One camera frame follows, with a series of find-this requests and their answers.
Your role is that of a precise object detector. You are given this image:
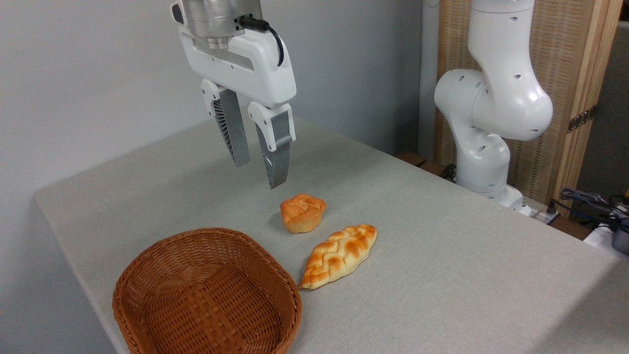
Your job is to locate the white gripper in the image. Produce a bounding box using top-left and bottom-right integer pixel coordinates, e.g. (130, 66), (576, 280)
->
(170, 0), (297, 190)

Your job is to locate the round orange bread roll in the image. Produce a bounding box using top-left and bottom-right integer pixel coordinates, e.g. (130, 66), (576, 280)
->
(280, 193), (327, 234)

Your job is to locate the long braided bread loaf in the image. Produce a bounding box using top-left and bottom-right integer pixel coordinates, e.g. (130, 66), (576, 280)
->
(298, 224), (378, 290)

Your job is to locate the brown woven wicker basket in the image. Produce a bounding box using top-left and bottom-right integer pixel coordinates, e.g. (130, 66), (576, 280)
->
(112, 227), (303, 354)

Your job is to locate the brown wooden platform board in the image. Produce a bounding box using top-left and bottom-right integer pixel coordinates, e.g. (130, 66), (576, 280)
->
(396, 150), (458, 183)

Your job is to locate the grey tablecloth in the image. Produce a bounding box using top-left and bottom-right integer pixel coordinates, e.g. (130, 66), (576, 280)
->
(33, 115), (629, 354)

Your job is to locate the wooden bamboo folding screen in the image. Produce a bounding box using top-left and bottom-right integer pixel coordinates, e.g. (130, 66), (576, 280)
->
(435, 0), (625, 218)

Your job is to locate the metal screen hinge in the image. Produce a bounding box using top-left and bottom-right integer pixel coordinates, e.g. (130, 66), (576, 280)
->
(567, 104), (599, 134)

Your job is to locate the blue-grey device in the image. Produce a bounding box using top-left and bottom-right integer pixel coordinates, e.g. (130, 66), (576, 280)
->
(611, 218), (629, 256)

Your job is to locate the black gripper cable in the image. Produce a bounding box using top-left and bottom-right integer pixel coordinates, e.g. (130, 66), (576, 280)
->
(238, 14), (286, 67)

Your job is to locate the grey-blue cable bundle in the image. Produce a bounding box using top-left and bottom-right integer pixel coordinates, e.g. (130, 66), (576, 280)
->
(559, 187), (629, 223)

